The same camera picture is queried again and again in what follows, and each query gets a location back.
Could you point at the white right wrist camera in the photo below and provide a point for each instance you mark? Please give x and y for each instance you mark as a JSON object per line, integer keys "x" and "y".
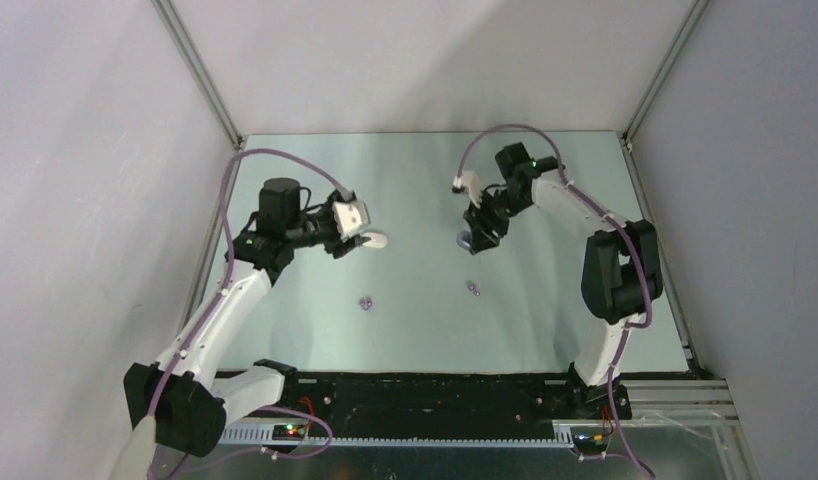
{"x": 467, "y": 182}

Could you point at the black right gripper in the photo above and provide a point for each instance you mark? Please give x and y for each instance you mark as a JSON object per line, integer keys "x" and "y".
{"x": 481, "y": 226}

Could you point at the right controller board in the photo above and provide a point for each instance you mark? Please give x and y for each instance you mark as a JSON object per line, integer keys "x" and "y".
{"x": 590, "y": 445}

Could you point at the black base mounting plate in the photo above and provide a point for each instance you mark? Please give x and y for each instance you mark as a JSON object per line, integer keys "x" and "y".
{"x": 451, "y": 407}

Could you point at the controller board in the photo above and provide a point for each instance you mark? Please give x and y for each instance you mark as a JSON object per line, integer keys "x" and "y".
{"x": 288, "y": 432}
{"x": 590, "y": 445}

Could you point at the white earbud charging case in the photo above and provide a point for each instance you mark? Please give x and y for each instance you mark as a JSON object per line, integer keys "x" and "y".
{"x": 374, "y": 239}

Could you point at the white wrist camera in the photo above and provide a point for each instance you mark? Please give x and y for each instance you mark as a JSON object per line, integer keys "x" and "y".
{"x": 351, "y": 218}
{"x": 467, "y": 182}

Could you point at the purple earbud charging case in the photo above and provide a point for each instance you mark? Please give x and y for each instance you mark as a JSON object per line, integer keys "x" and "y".
{"x": 463, "y": 240}

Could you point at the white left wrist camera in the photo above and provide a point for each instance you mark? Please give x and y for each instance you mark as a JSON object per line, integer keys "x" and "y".
{"x": 351, "y": 218}

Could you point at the purple earbud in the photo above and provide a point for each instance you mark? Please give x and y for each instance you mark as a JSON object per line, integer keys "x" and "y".
{"x": 365, "y": 305}
{"x": 473, "y": 288}

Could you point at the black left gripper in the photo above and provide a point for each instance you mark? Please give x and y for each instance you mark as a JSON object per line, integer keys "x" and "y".
{"x": 338, "y": 248}

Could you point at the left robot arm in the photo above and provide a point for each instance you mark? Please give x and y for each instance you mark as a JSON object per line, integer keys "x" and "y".
{"x": 177, "y": 400}

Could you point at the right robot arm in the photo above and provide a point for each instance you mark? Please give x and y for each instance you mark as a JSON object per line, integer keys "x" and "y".
{"x": 621, "y": 273}

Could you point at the left controller board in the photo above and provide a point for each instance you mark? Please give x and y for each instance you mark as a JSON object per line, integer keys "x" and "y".
{"x": 288, "y": 432}

